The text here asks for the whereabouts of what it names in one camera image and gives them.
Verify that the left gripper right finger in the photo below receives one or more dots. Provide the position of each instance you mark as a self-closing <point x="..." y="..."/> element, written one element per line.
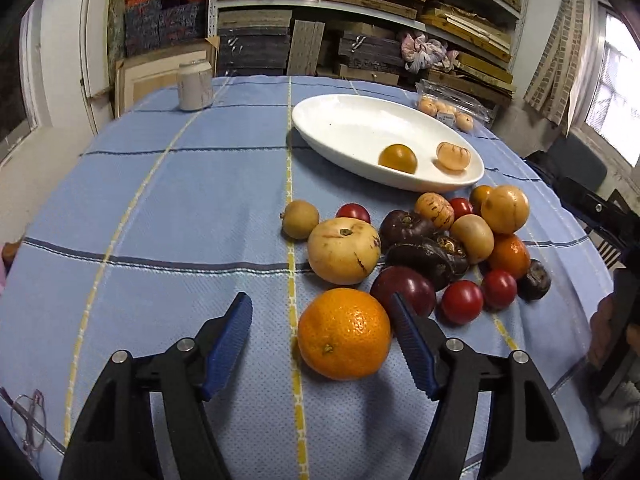
<point x="526" y="434"/>

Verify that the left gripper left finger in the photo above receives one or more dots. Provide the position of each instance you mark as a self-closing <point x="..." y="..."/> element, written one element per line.
<point x="114" y="434"/>

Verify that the dark red plum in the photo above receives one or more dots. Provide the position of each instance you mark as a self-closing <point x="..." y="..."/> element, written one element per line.
<point x="417" y="290"/>

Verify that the large orange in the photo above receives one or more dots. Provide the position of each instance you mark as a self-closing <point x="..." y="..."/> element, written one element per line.
<point x="344" y="334"/>

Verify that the yellow round fruit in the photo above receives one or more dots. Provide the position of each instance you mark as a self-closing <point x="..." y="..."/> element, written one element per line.
<point x="475" y="235"/>

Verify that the large yellow pepino melon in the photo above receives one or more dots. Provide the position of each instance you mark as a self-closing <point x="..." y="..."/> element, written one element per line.
<point x="343" y="251"/>

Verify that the small brown longan fruit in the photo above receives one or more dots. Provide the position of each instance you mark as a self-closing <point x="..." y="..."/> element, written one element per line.
<point x="299" y="219"/>

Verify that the small mandarin orange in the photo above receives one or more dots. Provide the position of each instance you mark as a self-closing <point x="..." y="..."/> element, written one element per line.
<point x="510" y="255"/>

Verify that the red cherry tomato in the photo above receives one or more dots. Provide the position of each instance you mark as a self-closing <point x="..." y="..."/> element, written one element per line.
<point x="354" y="211"/>

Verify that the eyeglasses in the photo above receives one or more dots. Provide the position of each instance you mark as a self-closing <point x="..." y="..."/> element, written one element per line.
<point x="29" y="423"/>

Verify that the red tomato front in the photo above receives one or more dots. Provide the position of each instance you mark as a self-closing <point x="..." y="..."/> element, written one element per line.
<point x="461" y="302"/>

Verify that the small dark purple fruit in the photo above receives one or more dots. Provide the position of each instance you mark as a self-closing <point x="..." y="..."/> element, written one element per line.
<point x="535" y="283"/>

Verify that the red tomato right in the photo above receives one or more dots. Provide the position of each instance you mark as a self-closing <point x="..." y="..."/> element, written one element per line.
<point x="499" y="289"/>

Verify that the dark purple wrinkled fruit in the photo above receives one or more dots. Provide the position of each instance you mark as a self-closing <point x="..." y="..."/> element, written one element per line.
<point x="441" y="260"/>

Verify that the orange-yellow round fruit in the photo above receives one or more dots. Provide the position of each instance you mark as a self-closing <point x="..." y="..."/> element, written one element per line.
<point x="506" y="209"/>

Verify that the blue checked tablecloth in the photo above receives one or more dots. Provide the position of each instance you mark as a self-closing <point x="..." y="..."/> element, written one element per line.
<point x="165" y="218"/>

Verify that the red tomato back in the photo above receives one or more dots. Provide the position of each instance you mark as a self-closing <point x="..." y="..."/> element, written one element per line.
<point x="461" y="207"/>

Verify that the striped pepino small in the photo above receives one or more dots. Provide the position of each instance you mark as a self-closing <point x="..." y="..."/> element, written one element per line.
<point x="434" y="207"/>

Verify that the dark purple mangosteen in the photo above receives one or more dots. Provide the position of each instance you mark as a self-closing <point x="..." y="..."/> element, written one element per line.
<point x="404" y="227"/>

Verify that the small orange tomato back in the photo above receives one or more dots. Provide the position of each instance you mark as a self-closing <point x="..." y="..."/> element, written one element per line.
<point x="478" y="196"/>

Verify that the dark chair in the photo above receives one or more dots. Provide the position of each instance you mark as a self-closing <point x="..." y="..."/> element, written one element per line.
<point x="574" y="172"/>

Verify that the striped pale fruit in plate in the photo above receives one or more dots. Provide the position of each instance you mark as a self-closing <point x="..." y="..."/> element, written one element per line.
<point x="452" y="156"/>

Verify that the orange-green tomato in plate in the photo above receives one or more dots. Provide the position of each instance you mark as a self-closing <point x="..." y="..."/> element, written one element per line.
<point x="398" y="157"/>

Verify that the white oval plate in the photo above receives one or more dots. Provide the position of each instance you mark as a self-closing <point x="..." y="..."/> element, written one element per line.
<point x="352" y="131"/>

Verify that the patterned curtain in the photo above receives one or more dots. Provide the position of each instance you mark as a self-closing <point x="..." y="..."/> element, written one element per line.
<point x="561" y="71"/>

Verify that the wooden framed panel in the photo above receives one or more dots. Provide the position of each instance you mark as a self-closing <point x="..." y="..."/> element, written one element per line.
<point x="140" y="75"/>

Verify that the silver drink can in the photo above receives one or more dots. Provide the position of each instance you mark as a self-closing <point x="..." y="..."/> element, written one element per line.
<point x="195" y="91"/>

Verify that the pink crumpled cloth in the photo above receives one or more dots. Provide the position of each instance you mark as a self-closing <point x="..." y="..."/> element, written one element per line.
<point x="422" y="53"/>

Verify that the metal storage shelf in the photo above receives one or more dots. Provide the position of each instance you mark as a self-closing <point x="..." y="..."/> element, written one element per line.
<point x="370" y="15"/>

